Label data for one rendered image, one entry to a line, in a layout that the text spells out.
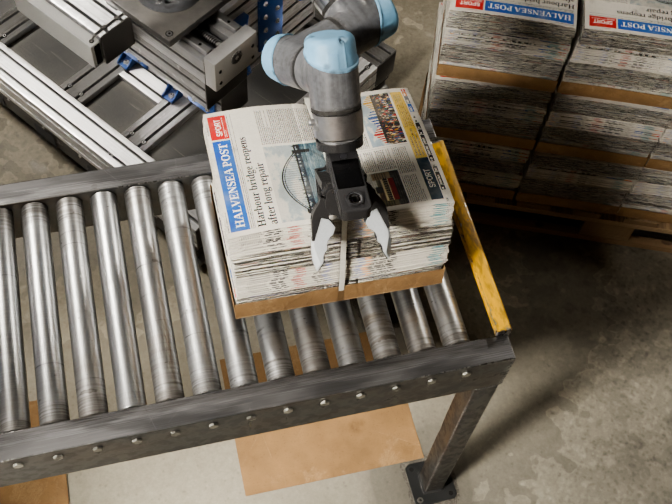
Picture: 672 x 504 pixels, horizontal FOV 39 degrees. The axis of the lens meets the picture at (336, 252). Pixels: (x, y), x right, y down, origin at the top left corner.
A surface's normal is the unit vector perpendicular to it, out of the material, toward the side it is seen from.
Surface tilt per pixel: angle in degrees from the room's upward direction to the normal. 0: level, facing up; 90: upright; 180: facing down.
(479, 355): 0
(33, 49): 0
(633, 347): 0
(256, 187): 8
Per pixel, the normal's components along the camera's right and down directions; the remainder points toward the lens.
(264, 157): 0.07, -0.63
